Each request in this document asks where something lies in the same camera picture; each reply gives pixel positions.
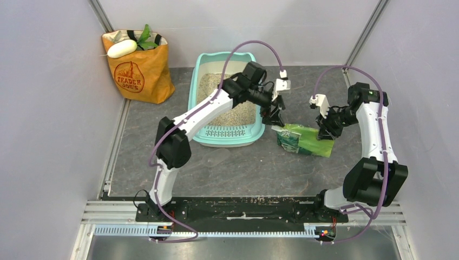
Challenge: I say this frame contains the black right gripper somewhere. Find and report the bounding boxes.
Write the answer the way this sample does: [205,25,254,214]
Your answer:
[316,106,359,141]

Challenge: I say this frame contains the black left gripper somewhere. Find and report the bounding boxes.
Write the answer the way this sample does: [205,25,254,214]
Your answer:
[248,85,285,128]

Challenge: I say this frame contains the green litter bag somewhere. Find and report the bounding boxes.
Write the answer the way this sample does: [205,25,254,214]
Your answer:
[271,123,335,158]

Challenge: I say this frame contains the teal plastic litter box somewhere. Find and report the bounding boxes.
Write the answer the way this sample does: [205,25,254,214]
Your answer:
[188,51,265,147]

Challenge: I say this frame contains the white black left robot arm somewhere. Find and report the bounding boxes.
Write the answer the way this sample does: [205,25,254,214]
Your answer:
[145,61,291,221]

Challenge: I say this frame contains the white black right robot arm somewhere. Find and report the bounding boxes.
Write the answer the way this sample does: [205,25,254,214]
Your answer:
[310,82,408,222]

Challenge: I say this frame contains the beige cat litter pellets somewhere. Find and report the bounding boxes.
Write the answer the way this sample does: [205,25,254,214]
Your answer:
[196,73,256,126]

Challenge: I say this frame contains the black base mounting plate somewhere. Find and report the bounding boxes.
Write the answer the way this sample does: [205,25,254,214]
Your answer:
[135,196,349,233]

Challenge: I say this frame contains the orange Trader Joe's paper bag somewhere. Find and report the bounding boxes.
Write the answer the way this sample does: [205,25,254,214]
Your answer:
[107,32,175,104]

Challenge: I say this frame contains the green leafy vegetable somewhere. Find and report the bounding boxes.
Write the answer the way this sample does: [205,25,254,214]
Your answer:
[136,24,158,50]

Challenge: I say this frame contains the white daikon radish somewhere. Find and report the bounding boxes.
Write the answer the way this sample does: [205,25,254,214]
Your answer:
[107,40,137,59]

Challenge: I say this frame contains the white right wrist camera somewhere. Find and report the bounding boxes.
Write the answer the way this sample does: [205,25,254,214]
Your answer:
[309,94,330,119]

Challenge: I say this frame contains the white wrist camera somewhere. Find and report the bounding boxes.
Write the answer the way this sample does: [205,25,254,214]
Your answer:
[309,94,330,119]
[272,69,291,102]

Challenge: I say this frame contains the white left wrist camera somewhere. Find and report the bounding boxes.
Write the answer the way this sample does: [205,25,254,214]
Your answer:
[272,69,291,102]

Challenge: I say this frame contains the aluminium rail frame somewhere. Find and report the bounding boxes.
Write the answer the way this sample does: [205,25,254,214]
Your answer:
[71,197,415,259]

